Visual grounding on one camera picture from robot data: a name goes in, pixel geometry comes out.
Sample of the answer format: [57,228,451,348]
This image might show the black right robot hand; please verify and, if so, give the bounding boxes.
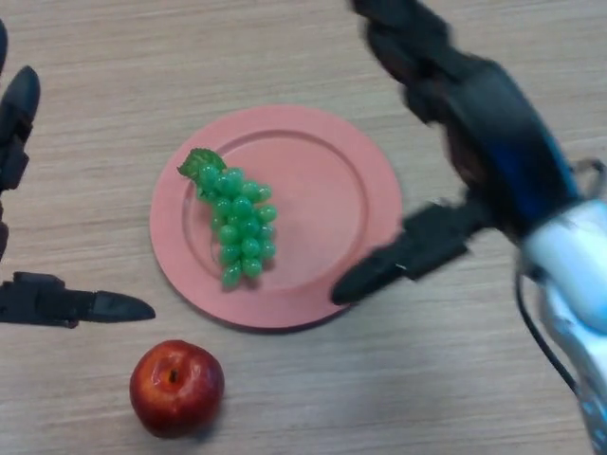
[330,0,582,306]

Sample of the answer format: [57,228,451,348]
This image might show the green grape bunch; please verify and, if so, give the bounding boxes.
[177,147,279,289]

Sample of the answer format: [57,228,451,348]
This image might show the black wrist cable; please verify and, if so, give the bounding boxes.
[514,158,607,397]

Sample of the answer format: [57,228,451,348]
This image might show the pink round plate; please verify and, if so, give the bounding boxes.
[149,104,403,332]

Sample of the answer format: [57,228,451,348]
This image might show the red apple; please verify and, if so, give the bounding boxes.
[129,339,226,438]

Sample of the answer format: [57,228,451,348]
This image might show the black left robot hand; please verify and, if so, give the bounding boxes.
[0,18,156,329]

